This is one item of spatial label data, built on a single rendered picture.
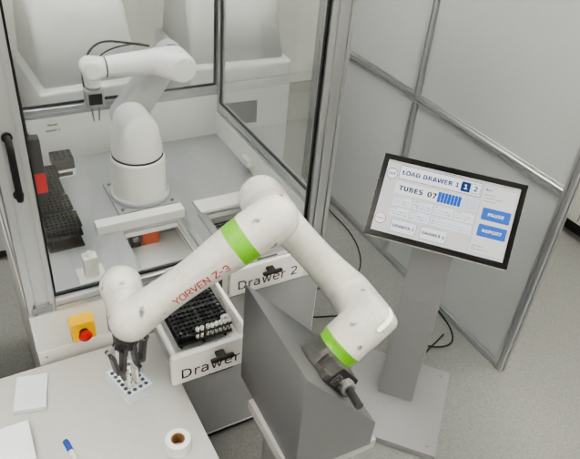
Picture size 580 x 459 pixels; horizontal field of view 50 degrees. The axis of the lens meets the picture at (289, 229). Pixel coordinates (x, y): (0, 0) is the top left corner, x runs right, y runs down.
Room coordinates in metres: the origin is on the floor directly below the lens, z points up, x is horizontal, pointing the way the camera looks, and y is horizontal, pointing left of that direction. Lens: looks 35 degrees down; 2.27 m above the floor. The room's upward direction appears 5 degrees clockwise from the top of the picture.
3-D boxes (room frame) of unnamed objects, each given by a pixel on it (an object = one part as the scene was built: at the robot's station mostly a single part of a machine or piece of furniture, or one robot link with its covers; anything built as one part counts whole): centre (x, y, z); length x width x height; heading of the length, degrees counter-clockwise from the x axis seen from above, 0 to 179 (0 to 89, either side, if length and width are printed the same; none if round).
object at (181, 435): (1.04, 0.25, 0.78); 0.07 x 0.07 x 0.04
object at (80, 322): (1.35, 0.60, 0.88); 0.07 x 0.05 x 0.07; 122
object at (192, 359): (1.28, 0.18, 0.87); 0.29 x 0.02 x 0.11; 122
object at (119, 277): (1.20, 0.42, 1.17); 0.13 x 0.11 x 0.14; 26
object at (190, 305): (1.45, 0.28, 0.87); 0.22 x 0.18 x 0.06; 32
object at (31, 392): (1.17, 0.71, 0.77); 0.13 x 0.09 x 0.02; 18
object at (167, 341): (1.46, 0.29, 0.86); 0.40 x 0.26 x 0.06; 32
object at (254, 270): (1.70, 0.06, 0.87); 0.29 x 0.02 x 0.11; 122
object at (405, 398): (1.92, -0.55, 0.51); 0.50 x 0.45 x 1.02; 164
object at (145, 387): (1.23, 0.44, 0.78); 0.12 x 0.08 x 0.04; 47
